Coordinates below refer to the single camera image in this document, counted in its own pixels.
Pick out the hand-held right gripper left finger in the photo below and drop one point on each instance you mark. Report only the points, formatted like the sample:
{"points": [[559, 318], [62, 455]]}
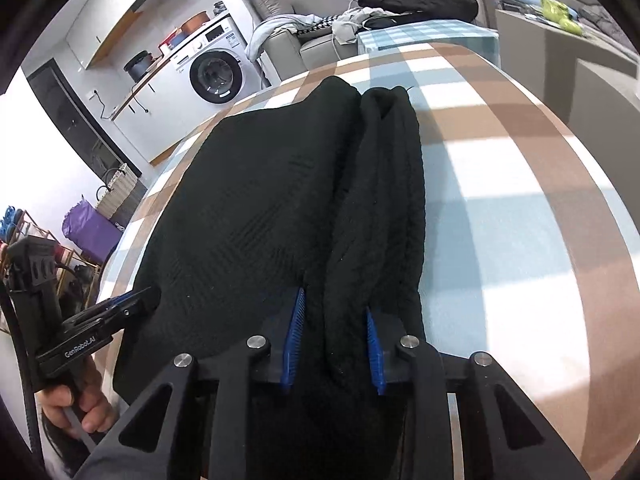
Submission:
{"points": [[292, 345]]}

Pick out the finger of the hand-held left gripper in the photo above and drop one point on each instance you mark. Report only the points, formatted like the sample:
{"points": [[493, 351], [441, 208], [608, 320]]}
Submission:
{"points": [[114, 302], [142, 300]]}

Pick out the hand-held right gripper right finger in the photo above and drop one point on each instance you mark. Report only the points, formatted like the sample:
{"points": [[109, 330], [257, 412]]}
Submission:
{"points": [[375, 355]]}

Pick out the black knit sweater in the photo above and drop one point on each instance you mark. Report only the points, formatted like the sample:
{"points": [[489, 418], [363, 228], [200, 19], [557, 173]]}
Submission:
{"points": [[250, 200]]}

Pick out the light blue clothes heap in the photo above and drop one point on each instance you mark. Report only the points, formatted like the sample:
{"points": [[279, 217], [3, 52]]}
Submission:
{"points": [[270, 27]]}

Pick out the person's left hand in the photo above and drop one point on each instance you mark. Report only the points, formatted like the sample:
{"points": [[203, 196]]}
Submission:
{"points": [[95, 410]]}

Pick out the purple bag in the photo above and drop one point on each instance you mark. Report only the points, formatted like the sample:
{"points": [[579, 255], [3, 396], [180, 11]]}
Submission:
{"points": [[90, 232]]}

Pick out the wooden shoe rack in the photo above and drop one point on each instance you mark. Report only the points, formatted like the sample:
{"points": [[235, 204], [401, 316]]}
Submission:
{"points": [[47, 232]]}

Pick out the woven laundry basket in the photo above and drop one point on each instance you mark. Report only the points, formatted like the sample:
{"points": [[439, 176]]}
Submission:
{"points": [[120, 195]]}

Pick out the white lower cabinets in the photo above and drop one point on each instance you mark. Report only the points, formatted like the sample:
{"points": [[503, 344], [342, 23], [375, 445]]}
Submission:
{"points": [[155, 125]]}

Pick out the white cabinets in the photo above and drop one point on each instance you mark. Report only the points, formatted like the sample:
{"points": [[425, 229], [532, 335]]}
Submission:
{"points": [[155, 125], [110, 25]]}

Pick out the dark door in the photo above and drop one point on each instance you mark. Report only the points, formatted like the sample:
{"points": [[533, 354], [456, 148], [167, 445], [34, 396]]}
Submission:
{"points": [[65, 110]]}

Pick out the black cooking pot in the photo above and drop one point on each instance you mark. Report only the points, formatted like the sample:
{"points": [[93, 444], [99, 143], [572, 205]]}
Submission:
{"points": [[139, 67]]}

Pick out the white washing machine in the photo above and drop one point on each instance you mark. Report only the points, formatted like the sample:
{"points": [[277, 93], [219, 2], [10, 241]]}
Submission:
{"points": [[215, 75]]}

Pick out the red box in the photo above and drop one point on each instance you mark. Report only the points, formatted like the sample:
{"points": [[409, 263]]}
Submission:
{"points": [[169, 42]]}

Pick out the white upper cabinets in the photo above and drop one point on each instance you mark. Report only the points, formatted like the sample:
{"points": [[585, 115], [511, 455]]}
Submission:
{"points": [[110, 25]]}

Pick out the orange basin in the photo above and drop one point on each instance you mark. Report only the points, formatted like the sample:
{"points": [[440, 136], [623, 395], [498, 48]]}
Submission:
{"points": [[195, 22]]}

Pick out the grey sofa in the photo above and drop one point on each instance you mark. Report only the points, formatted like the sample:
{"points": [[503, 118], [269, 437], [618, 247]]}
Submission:
{"points": [[285, 47]]}

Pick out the houndstooth pillow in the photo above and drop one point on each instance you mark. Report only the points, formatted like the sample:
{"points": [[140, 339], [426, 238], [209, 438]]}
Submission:
{"points": [[317, 26]]}

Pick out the teal checked cloth table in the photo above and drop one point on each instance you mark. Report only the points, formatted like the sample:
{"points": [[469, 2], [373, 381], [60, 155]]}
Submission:
{"points": [[430, 32]]}

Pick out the grey white garment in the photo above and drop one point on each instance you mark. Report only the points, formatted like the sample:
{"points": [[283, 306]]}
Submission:
{"points": [[350, 22]]}

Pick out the grey side cabinet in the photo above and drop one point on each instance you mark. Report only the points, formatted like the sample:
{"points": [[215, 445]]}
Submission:
{"points": [[530, 45], [610, 110]]}

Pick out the green toy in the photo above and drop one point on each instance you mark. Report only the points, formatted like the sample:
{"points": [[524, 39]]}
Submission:
{"points": [[557, 10]]}

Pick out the grey quilt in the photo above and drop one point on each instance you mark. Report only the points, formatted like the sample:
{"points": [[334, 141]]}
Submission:
{"points": [[605, 22]]}

